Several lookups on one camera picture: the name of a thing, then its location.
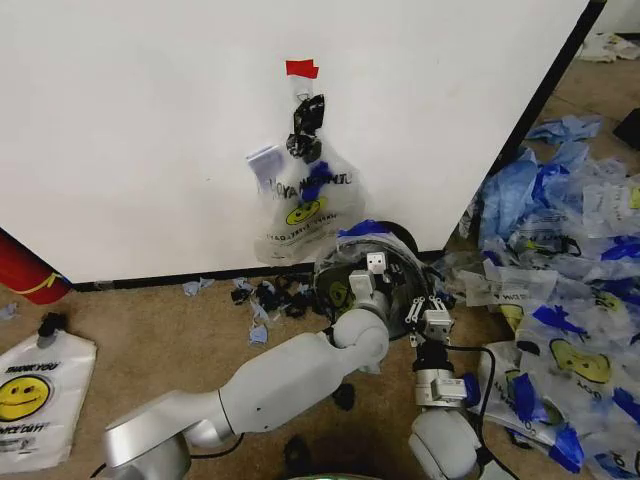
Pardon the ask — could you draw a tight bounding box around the black round trash bin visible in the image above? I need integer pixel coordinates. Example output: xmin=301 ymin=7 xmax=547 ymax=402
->
xmin=312 ymin=219 xmax=447 ymax=342

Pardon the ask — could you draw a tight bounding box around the clear crumpled printed bag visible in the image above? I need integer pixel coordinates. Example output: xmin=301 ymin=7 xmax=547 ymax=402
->
xmin=457 ymin=267 xmax=559 ymax=314
xmin=564 ymin=157 xmax=640 ymax=251

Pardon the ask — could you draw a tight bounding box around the robot front shell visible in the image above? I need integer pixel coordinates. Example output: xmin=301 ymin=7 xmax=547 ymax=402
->
xmin=307 ymin=469 xmax=386 ymax=480

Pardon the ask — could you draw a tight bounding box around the white crumpled bag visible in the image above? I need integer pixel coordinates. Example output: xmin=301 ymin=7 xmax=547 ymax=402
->
xmin=579 ymin=31 xmax=640 ymax=65

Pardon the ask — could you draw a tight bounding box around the clear smiley bin liner bag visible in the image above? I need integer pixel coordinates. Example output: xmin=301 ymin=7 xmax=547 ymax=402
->
xmin=313 ymin=219 xmax=441 ymax=321

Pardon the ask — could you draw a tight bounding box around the flat dark object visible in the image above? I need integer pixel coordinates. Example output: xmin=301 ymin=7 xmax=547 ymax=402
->
xmin=611 ymin=106 xmax=640 ymax=149

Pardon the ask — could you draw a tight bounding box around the clear smiley bag blue tape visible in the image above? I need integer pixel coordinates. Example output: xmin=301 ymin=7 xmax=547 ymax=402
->
xmin=514 ymin=297 xmax=640 ymax=441

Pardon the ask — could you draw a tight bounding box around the white smiley thank you bag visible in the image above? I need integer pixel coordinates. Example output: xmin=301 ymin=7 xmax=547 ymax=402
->
xmin=0 ymin=312 xmax=99 ymax=465

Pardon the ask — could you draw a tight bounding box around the black bag scrap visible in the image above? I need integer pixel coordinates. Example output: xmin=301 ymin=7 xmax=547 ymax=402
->
xmin=331 ymin=382 xmax=357 ymax=411

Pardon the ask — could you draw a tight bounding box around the crumpled blue plastic bag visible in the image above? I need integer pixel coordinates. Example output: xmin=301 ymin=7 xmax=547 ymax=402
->
xmin=472 ymin=144 xmax=571 ymax=251
xmin=524 ymin=114 xmax=605 ymax=146

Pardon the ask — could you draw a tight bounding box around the clear smiley garbage bag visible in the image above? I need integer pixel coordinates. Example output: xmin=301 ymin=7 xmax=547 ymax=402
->
xmin=244 ymin=89 xmax=364 ymax=266

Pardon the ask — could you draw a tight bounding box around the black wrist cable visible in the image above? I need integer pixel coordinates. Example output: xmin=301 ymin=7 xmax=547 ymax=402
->
xmin=442 ymin=343 xmax=519 ymax=480

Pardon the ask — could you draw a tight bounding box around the red cylinder with yellow line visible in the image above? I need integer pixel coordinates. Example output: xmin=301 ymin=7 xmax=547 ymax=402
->
xmin=0 ymin=227 xmax=74 ymax=306

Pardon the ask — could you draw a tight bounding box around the black and blue scrap heap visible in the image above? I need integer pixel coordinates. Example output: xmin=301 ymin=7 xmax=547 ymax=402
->
xmin=229 ymin=277 xmax=321 ymax=321

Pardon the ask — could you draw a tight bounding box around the red tape strip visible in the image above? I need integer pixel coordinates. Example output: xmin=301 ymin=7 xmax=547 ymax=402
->
xmin=285 ymin=58 xmax=321 ymax=81

